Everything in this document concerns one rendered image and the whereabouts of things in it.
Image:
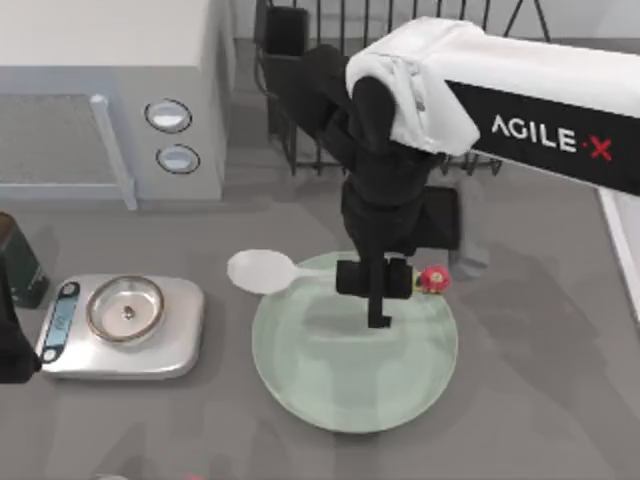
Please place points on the pale green round plate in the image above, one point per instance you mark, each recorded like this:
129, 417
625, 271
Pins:
350, 370

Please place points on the small red toy figure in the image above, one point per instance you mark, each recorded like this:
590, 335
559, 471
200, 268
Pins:
434, 280

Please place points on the white plastic spoon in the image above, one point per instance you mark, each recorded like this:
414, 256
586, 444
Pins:
260, 272

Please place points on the silver kitchen scale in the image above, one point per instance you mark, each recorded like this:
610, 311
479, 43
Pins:
165, 345

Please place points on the small microwave knob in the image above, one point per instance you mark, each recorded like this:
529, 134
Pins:
177, 159

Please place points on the small grey metal nugget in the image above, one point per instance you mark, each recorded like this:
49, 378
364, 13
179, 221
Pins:
128, 313

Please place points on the large microwave knob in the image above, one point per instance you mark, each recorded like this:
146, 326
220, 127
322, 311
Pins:
168, 115

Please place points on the white furniture edge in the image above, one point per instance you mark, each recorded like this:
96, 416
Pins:
622, 250

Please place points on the black box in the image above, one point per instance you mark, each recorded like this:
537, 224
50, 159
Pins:
286, 30

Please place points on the dark green can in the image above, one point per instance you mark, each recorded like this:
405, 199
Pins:
22, 265

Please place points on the pale microwave oven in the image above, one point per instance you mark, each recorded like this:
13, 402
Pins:
100, 45

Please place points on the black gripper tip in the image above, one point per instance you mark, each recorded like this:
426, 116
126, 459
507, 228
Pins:
12, 340

